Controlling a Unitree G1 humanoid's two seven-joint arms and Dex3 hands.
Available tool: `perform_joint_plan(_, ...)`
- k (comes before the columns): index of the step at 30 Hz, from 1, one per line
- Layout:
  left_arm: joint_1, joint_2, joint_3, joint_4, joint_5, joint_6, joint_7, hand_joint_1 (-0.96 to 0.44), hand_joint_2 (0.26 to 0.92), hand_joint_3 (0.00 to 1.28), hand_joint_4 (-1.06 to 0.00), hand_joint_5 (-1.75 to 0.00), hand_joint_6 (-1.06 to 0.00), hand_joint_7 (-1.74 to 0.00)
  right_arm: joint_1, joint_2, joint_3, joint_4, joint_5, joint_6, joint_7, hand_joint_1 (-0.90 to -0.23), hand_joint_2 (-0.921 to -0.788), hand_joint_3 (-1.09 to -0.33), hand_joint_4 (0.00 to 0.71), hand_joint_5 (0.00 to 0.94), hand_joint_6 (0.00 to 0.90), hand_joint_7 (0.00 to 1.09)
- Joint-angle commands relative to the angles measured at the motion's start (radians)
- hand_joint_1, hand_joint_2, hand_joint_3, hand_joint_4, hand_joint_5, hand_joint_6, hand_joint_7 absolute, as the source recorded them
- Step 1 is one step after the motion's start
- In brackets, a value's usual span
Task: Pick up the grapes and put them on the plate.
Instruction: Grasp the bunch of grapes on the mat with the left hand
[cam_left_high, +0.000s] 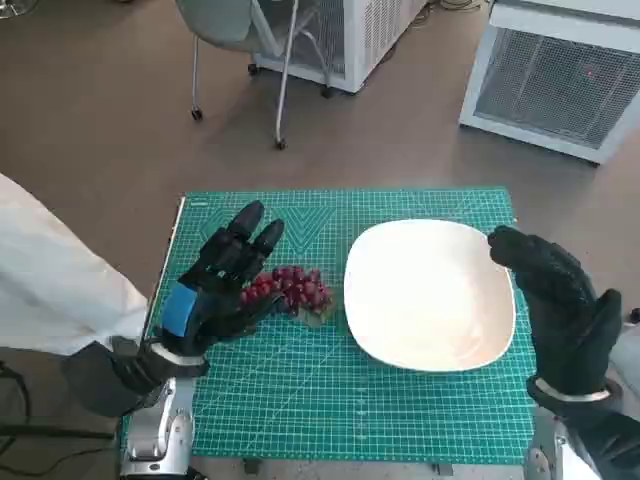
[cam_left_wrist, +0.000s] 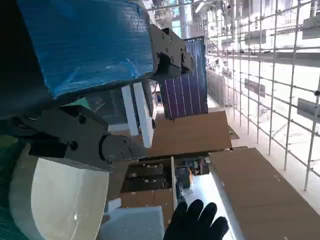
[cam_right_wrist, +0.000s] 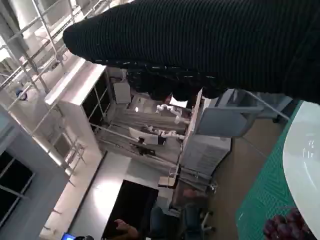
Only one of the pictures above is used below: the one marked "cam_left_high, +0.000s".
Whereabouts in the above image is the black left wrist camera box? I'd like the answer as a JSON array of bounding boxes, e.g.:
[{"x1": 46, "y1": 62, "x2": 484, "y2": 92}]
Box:
[{"x1": 62, "y1": 343, "x2": 167, "y2": 417}]

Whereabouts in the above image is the white square plate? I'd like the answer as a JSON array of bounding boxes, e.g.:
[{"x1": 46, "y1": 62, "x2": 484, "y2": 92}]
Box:
[{"x1": 343, "y1": 218, "x2": 517, "y2": 374}]

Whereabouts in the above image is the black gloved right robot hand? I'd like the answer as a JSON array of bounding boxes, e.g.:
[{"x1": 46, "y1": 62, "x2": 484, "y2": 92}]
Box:
[{"x1": 487, "y1": 224, "x2": 624, "y2": 397}]

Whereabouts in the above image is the white mesh cabinet red light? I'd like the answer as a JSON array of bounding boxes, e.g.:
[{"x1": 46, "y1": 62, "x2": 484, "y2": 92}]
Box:
[{"x1": 458, "y1": 0, "x2": 640, "y2": 166}]

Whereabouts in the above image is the silver stool base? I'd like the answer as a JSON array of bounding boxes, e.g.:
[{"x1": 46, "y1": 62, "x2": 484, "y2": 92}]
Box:
[{"x1": 0, "y1": 0, "x2": 38, "y2": 20}]

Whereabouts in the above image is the green cutting mat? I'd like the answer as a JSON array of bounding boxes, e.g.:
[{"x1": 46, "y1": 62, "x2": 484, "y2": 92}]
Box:
[{"x1": 139, "y1": 187, "x2": 539, "y2": 466}]

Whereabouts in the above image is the grey chair with wheels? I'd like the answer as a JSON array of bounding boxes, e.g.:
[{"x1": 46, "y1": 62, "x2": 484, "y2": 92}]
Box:
[{"x1": 174, "y1": 0, "x2": 334, "y2": 150}]

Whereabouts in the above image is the person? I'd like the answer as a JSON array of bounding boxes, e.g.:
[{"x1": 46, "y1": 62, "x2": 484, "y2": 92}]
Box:
[{"x1": 0, "y1": 172, "x2": 151, "y2": 356}]

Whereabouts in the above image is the red toy grape bunch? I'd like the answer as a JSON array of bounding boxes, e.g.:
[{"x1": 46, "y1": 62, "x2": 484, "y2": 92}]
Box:
[{"x1": 239, "y1": 265, "x2": 335, "y2": 329}]

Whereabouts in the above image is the thin black floor cable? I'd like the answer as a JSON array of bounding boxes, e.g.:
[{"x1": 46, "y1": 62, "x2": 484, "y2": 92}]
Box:
[{"x1": 0, "y1": 360, "x2": 32, "y2": 427}]

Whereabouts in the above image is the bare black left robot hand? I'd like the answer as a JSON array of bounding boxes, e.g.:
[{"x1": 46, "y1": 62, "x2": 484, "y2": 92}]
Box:
[{"x1": 151, "y1": 199, "x2": 287, "y2": 359}]

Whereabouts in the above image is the white mesh cabinet on casters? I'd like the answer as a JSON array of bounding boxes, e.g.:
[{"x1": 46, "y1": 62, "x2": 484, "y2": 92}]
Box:
[{"x1": 248, "y1": 0, "x2": 431, "y2": 99}]

